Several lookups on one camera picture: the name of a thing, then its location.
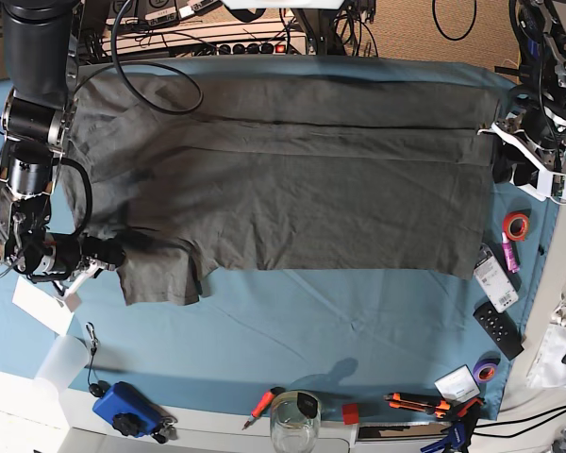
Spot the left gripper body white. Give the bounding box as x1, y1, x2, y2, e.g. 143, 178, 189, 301
477, 114, 566, 199

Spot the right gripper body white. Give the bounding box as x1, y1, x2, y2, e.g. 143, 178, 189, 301
27, 234, 118, 310

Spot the dark grey T-shirt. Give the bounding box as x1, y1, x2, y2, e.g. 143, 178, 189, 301
71, 74, 500, 305

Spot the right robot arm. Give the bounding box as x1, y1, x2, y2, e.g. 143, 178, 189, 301
0, 1, 125, 304

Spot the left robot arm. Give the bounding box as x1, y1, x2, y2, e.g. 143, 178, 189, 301
485, 1, 566, 205

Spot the white paper slip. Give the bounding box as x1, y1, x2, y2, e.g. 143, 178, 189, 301
12, 277, 74, 335

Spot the red tape roll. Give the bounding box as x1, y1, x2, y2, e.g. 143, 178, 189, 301
503, 211, 530, 242

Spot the translucent plastic cup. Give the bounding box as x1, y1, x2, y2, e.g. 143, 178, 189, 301
34, 335, 90, 400

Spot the white blister pack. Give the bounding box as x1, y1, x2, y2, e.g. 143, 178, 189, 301
474, 243, 519, 312

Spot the black remote control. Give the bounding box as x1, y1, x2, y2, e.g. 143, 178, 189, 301
473, 301, 524, 361

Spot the blue box with knob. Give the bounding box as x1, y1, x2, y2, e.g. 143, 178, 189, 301
92, 381, 162, 438

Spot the white plastic bag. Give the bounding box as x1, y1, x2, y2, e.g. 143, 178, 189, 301
526, 324, 566, 389

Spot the purple tape roll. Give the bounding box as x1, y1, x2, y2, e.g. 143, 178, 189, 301
472, 359, 499, 384

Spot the small white card box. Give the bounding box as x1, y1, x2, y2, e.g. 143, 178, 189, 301
434, 365, 480, 404

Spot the blue table cloth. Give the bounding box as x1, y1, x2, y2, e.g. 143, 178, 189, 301
0, 55, 566, 422

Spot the clear drinking glass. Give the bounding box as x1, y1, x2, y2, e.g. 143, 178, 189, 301
270, 391, 321, 453

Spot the white power strip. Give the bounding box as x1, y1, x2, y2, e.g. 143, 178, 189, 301
116, 30, 313, 56

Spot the blue black spring clamp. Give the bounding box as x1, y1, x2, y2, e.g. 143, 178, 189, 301
420, 397, 484, 453

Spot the orange black utility knife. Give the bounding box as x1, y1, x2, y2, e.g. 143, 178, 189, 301
384, 393, 451, 418

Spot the small red cube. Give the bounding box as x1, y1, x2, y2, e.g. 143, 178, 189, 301
341, 403, 360, 426

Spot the black lanyard with clip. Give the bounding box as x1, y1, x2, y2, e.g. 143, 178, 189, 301
84, 322, 106, 398

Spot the red handled screwdriver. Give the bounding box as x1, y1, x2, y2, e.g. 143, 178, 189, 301
242, 386, 285, 430

